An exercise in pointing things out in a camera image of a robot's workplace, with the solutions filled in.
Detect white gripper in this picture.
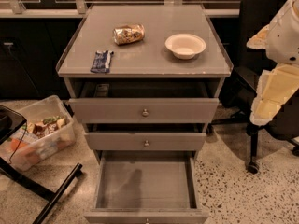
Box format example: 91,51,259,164
246,0,299,126

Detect blue rxbar blueberry wrapper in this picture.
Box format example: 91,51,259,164
91,50,114,73

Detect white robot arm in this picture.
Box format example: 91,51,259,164
247,0,299,126

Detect grey three-drawer cabinet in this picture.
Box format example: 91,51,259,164
55,4,234,224

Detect dark item in top drawer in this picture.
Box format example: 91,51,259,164
94,84,109,98

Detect grey top drawer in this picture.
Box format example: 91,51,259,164
70,79,219,124

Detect grey drawer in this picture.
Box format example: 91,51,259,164
85,123,206,151
70,79,219,124
84,151,209,224

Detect grey middle drawer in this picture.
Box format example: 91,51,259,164
85,123,206,151

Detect grey bottom drawer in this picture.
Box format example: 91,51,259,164
84,151,209,224

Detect black office chair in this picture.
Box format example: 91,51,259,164
220,0,299,174

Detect white paper bowl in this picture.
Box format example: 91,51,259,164
164,34,206,60

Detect crushed gold snack can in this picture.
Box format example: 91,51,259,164
113,24,145,46

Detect clear plastic storage bin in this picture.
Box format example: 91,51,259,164
0,95,76,171

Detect snack items in bin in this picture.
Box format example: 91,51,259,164
8,116,67,151

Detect black stand frame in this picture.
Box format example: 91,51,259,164
0,105,84,224

